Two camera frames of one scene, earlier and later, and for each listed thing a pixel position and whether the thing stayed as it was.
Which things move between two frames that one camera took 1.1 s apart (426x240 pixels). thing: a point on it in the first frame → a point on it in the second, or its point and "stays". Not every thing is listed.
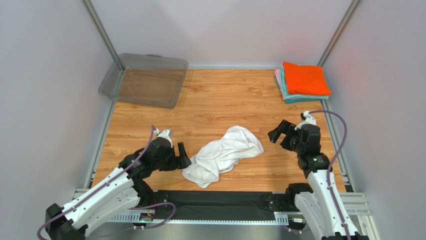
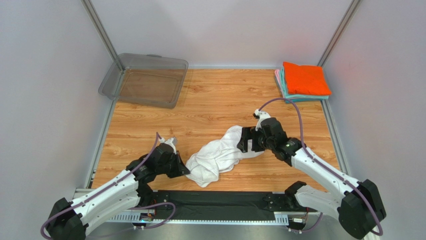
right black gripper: [288, 136] → [252, 138]
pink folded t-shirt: [277, 74] stays
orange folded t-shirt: [305, 80] stays
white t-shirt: [207, 165] stays
